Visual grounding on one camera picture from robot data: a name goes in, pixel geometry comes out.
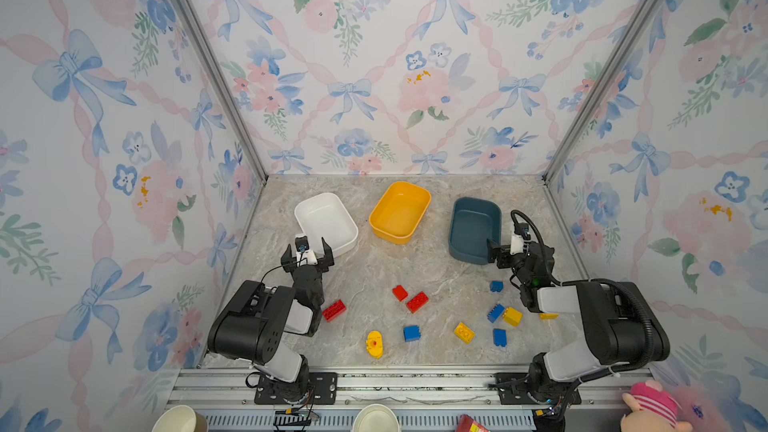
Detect pink plush toy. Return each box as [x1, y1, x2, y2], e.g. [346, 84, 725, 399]
[620, 380, 693, 432]

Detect aluminium corner post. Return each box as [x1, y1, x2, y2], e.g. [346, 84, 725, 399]
[171, 0, 268, 186]
[542, 0, 663, 186]

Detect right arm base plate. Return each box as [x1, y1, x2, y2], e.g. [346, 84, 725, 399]
[488, 372, 570, 406]

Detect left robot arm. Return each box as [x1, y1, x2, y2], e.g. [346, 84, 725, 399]
[207, 236, 338, 408]

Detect paper cup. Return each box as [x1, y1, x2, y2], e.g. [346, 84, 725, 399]
[151, 405, 209, 432]

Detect dark teal plastic container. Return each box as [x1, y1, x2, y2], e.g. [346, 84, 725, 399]
[449, 197, 502, 265]

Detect right aluminium corner post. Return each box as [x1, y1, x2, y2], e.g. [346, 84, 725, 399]
[542, 0, 663, 186]

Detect yellow lego brick cube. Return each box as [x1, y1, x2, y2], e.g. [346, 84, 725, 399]
[502, 307, 523, 327]

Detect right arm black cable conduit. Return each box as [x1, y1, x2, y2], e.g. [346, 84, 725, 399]
[509, 209, 671, 373]

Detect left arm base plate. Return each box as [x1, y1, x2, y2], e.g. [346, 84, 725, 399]
[246, 372, 339, 407]

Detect red packet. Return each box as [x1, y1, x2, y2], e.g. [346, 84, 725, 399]
[455, 414, 489, 432]

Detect yellow lego brick flat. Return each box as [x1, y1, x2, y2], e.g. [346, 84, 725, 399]
[454, 322, 476, 345]

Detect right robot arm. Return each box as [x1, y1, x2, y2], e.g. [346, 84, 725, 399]
[487, 240, 671, 406]

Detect white bowl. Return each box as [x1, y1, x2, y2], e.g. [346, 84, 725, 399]
[352, 404, 402, 432]

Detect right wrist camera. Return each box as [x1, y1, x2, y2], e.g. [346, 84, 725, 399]
[510, 222, 532, 254]

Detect small red lego brick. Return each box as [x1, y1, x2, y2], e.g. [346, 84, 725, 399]
[392, 285, 408, 302]

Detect white plastic container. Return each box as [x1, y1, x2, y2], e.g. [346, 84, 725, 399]
[294, 192, 359, 257]

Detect aluminium mounting rail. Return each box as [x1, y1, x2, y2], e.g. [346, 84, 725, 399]
[164, 365, 655, 415]

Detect yellow plastic container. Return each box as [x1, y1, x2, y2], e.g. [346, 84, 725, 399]
[368, 181, 432, 245]

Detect left aluminium corner post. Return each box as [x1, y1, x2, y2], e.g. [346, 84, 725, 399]
[171, 0, 268, 186]

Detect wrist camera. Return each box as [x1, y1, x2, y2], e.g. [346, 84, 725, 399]
[294, 235, 311, 255]
[510, 222, 532, 254]

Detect long red lego brick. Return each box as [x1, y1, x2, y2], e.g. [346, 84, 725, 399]
[322, 300, 347, 322]

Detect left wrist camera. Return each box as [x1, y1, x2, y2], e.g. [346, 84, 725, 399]
[294, 235, 311, 255]

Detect yellow duck lego piece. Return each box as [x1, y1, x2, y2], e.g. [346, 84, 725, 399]
[366, 331, 384, 359]

